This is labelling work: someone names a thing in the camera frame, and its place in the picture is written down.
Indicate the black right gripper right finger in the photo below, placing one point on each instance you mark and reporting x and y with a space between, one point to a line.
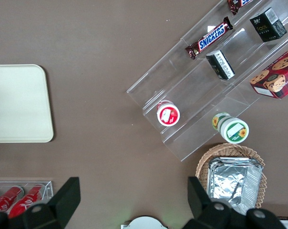
206 214

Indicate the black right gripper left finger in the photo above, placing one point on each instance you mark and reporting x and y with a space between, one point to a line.
60 205

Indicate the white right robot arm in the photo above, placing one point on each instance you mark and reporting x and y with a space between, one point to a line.
146 224

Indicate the aluminium foil tray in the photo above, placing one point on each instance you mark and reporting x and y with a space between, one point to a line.
232 183

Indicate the light wicker basket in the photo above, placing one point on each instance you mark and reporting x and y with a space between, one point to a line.
229 149

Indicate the cream plastic tray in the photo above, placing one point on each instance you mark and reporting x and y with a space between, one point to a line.
17 102

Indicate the clear acrylic bottle rack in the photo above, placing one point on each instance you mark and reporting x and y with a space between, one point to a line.
48 188

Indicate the red cola bottle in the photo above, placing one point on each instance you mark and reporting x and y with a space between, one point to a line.
27 200
5 200

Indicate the green lid yogurt cup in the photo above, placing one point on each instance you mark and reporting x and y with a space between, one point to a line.
234 130

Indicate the red lid yogurt cup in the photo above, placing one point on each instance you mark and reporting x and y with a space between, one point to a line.
168 114

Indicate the clear acrylic step shelf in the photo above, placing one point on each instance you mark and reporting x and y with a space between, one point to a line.
198 95

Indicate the small black carton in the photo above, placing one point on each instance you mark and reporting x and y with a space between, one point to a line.
268 25
221 65

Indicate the red plaid cookie box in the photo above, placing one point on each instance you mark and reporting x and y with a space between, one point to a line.
277 76

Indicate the Snickers chocolate bar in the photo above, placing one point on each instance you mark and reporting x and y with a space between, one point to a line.
210 37
241 4

